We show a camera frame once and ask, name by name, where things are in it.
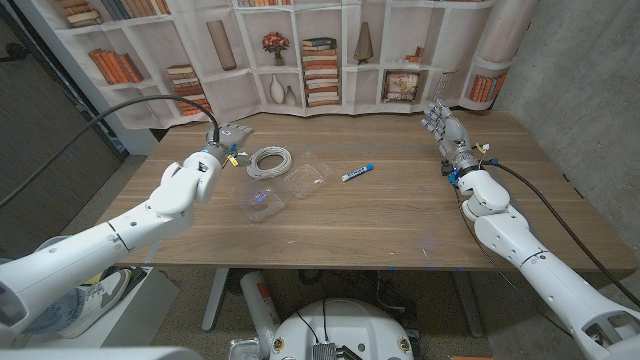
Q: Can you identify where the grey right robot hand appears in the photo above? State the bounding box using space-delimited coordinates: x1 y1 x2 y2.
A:
420 97 482 174

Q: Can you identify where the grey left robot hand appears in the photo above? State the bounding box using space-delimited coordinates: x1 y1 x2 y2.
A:
204 122 256 165

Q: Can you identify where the white Ethernet cable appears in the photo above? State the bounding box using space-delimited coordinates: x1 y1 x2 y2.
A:
246 145 293 180

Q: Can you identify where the clear plastic clamshell container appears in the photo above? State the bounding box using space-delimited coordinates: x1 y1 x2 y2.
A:
233 152 334 223

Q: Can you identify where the blue and white marker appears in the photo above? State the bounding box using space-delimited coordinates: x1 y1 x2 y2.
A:
341 163 375 183

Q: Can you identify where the printed bookshelf backdrop cloth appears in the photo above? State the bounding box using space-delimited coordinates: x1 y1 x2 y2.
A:
14 0 541 131

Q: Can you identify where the grey metal table leg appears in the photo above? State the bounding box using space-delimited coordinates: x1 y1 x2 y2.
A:
452 272 485 339
201 268 230 333

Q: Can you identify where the white roll with orange label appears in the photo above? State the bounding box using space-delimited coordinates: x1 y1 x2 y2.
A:
239 271 281 351

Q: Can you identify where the dark partition panel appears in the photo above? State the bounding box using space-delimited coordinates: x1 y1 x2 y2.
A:
0 0 129 261

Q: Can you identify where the grey and white sneaker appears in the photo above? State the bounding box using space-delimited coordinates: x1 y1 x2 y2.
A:
58 267 134 340

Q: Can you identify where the crumpled silver foil tray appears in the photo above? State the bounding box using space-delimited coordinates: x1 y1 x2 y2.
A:
229 338 266 360

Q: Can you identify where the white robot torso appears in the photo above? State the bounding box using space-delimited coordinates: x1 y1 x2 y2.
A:
268 298 415 360

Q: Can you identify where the person leg in blue jeans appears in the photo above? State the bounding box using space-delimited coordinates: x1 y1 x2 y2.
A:
22 287 87 335

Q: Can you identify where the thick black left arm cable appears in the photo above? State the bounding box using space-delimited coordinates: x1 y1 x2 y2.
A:
0 94 222 209

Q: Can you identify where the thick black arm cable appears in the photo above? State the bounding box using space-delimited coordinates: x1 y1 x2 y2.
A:
0 94 222 209
489 160 640 307

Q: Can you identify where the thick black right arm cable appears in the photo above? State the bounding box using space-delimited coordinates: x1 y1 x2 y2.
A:
489 160 640 307

